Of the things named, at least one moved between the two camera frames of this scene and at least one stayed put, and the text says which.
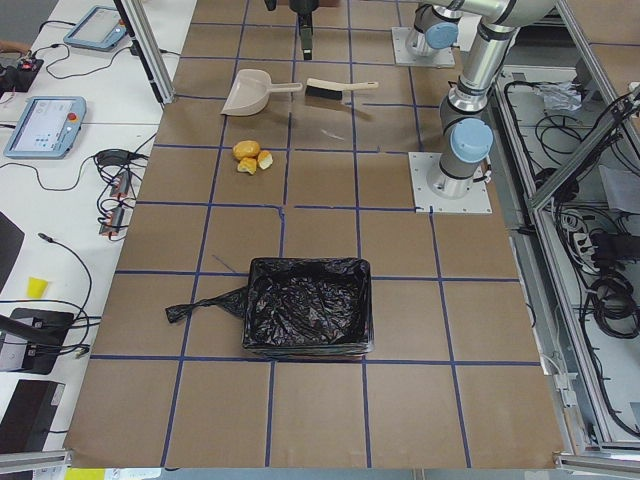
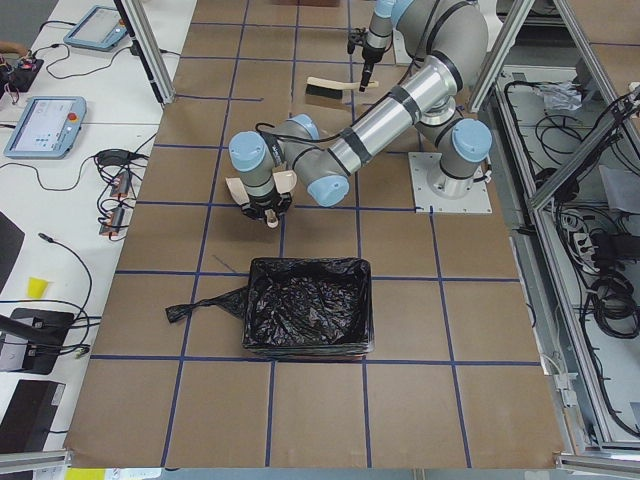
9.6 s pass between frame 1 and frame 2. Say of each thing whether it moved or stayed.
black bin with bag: stayed
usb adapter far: stayed
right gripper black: moved
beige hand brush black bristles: stayed
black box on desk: stayed
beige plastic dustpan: moved
